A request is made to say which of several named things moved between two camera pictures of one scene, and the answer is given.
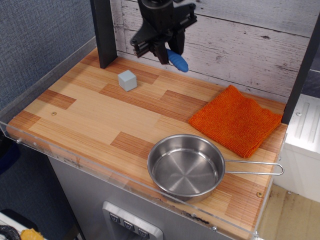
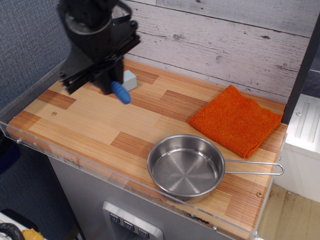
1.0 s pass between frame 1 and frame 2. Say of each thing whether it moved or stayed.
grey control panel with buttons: stayed
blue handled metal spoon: moved
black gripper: moved
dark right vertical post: stayed
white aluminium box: stayed
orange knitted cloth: stayed
